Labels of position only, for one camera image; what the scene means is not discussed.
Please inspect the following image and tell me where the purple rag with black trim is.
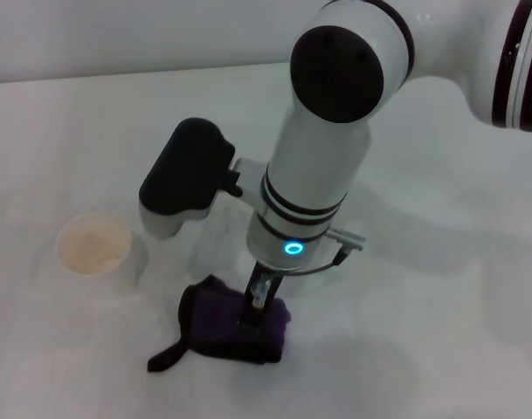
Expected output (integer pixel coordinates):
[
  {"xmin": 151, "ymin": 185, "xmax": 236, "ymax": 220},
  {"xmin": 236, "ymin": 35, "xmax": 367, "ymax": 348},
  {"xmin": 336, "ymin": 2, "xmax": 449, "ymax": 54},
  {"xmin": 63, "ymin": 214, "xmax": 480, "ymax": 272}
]
[{"xmin": 147, "ymin": 274, "xmax": 292, "ymax": 374}]

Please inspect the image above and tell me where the black and white wrist camera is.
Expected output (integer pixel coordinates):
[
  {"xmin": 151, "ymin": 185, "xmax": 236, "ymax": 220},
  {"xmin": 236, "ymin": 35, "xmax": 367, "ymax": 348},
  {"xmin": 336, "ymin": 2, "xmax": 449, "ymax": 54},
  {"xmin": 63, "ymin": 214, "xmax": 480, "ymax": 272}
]
[{"xmin": 138, "ymin": 117, "xmax": 245, "ymax": 240}]

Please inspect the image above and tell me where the white paper cup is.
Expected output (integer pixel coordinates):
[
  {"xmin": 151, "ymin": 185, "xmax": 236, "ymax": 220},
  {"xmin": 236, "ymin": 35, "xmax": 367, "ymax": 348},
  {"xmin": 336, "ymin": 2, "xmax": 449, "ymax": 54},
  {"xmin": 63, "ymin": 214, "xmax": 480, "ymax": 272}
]
[{"xmin": 55, "ymin": 212, "xmax": 149, "ymax": 293}]

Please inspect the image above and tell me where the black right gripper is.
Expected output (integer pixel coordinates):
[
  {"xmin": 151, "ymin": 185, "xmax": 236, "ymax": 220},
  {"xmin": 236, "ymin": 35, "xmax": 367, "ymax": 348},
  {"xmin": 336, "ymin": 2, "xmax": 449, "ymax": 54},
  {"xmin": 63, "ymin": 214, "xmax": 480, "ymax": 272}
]
[{"xmin": 238, "ymin": 260, "xmax": 285, "ymax": 335}]

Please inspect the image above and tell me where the black cable with silver plug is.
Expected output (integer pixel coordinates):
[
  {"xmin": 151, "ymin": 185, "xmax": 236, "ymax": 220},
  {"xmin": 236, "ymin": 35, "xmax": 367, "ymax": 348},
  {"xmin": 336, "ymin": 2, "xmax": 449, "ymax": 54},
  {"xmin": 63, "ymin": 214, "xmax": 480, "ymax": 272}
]
[{"xmin": 291, "ymin": 225, "xmax": 367, "ymax": 277}]

